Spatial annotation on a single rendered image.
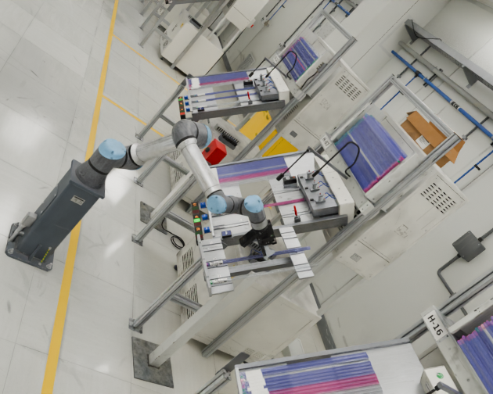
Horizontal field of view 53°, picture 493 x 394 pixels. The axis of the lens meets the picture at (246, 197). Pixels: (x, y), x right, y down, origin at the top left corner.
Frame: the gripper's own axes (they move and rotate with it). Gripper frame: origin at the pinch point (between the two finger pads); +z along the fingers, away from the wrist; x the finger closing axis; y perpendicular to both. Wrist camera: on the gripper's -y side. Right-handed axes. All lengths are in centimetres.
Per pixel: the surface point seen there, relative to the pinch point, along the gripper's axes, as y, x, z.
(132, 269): -79, 65, 46
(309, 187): 37, 44, 8
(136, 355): -79, 1, 44
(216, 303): -29.3, -2.4, 19.8
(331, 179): 50, 45, 8
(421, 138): 112, 63, 15
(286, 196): 23, 48, 12
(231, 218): -9.7, 38.7, 6.4
